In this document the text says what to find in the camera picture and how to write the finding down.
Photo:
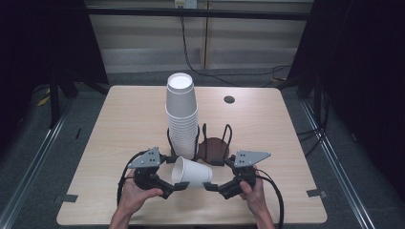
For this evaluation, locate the dark brown double cup holder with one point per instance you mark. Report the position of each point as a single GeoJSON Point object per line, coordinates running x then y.
{"type": "Point", "coordinates": [213, 148]}

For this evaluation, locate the person's left hand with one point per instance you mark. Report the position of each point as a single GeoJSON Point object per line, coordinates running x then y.
{"type": "Point", "coordinates": [133, 198]}

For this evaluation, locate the white power outlet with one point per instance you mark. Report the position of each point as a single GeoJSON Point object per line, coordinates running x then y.
{"type": "Point", "coordinates": [186, 4]}

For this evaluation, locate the black stand leg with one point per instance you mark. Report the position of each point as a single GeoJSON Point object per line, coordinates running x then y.
{"type": "Point", "coordinates": [54, 101]}

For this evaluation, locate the white paper cup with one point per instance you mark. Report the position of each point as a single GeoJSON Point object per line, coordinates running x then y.
{"type": "Point", "coordinates": [194, 173]}

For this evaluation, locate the stack of white cups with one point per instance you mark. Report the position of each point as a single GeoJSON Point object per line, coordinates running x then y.
{"type": "Point", "coordinates": [181, 101]}

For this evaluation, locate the small black tape piece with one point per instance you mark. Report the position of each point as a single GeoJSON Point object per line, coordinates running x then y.
{"type": "Point", "coordinates": [78, 133]}

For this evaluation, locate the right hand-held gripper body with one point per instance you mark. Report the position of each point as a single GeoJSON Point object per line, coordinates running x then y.
{"type": "Point", "coordinates": [248, 158]}

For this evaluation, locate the person's right hand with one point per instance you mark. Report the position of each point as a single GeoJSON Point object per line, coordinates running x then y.
{"type": "Point", "coordinates": [256, 198]}

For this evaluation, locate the yellow tape piece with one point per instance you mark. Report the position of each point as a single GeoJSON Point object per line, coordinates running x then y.
{"type": "Point", "coordinates": [43, 101]}

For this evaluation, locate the black curtain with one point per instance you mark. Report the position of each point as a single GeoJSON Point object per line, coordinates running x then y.
{"type": "Point", "coordinates": [41, 41]}
{"type": "Point", "coordinates": [359, 63]}

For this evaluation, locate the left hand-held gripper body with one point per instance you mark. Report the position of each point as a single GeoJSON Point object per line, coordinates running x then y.
{"type": "Point", "coordinates": [146, 160]}

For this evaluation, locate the metal floor rail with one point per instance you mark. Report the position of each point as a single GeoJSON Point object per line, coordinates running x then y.
{"type": "Point", "coordinates": [340, 171]}
{"type": "Point", "coordinates": [33, 171]}

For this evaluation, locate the grey tape strip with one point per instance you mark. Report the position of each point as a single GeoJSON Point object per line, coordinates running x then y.
{"type": "Point", "coordinates": [66, 198]}
{"type": "Point", "coordinates": [316, 193]}

